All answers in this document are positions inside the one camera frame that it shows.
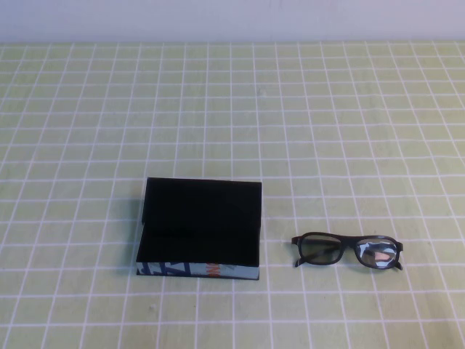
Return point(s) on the black printed glasses case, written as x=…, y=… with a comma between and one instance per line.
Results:
x=200, y=218

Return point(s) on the black framed glasses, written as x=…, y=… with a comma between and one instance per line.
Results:
x=316, y=251

